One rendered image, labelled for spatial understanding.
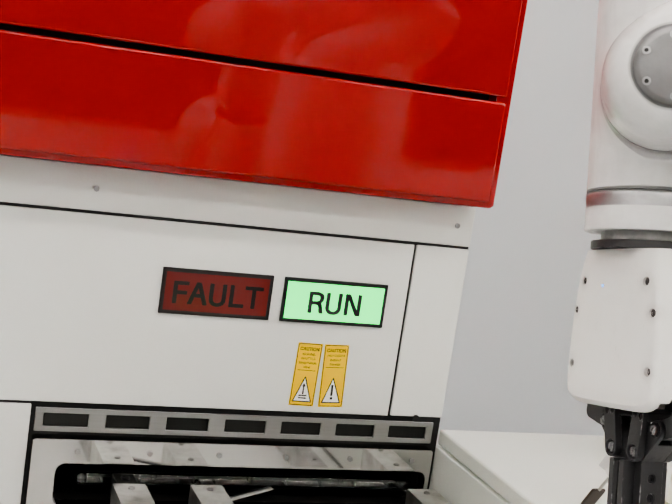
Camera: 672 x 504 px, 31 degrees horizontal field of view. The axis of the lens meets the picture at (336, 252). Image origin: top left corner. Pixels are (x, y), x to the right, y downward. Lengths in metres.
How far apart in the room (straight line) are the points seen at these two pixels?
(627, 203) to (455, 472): 0.65
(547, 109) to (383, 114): 1.86
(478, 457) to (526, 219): 1.82
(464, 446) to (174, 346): 0.33
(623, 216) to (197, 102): 0.54
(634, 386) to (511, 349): 2.41
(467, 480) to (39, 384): 0.46
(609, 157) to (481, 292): 2.32
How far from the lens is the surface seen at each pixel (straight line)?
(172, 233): 1.23
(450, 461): 1.35
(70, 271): 1.22
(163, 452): 1.28
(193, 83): 1.17
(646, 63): 0.69
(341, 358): 1.31
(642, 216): 0.75
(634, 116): 0.69
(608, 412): 0.79
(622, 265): 0.76
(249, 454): 1.30
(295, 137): 1.20
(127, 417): 1.27
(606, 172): 0.76
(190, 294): 1.25
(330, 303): 1.29
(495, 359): 3.13
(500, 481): 1.26
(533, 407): 3.22
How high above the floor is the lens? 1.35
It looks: 9 degrees down
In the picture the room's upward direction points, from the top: 8 degrees clockwise
